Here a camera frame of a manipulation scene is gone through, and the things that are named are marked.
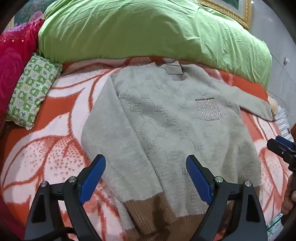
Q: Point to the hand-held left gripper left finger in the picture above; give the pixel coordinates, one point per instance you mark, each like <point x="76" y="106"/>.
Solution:
<point x="92" y="178"/>

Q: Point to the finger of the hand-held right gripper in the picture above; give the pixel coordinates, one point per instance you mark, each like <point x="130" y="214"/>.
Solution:
<point x="285" y="142"/>
<point x="281" y="149"/>

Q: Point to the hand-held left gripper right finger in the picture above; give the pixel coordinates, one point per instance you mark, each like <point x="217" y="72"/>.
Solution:
<point x="198" y="178"/>

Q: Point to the grey sweater with brown hem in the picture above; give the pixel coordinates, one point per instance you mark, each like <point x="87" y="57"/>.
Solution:
<point x="161" y="139"/>

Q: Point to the person's right hand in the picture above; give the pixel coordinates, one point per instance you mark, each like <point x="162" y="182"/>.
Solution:
<point x="290" y="197"/>

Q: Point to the striped white cloth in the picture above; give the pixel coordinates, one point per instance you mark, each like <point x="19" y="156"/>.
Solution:
<point x="284" y="125"/>

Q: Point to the orange and white floral blanket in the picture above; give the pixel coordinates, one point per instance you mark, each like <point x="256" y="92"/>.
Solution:
<point x="46" y="150"/>

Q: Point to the green checkered pillow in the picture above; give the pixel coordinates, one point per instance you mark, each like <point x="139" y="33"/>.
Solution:
<point x="32" y="90"/>

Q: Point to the magenta floral blanket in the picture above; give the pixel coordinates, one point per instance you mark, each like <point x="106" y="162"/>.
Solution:
<point x="13" y="58"/>

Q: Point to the green duvet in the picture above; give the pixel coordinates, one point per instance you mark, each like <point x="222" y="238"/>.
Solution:
<point x="138" y="30"/>

